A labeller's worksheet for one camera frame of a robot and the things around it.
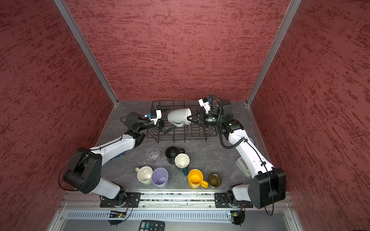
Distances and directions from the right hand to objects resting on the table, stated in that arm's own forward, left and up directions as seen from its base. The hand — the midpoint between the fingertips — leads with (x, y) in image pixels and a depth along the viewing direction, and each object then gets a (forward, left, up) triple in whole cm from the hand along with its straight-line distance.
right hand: (186, 122), depth 69 cm
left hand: (+3, +5, 0) cm, 6 cm away
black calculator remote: (-39, +21, -30) cm, 53 cm away
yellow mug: (-18, -4, -31) cm, 36 cm away
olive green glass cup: (-19, -15, -31) cm, 40 cm away
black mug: (-4, +10, -25) cm, 27 cm away
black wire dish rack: (+11, -4, -27) cm, 30 cm away
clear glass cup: (-3, +22, -30) cm, 38 cm away
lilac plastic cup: (-17, +16, -30) cm, 38 cm away
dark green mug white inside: (-10, +3, -24) cm, 26 cm away
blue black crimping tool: (-17, +27, +1) cm, 32 cm away
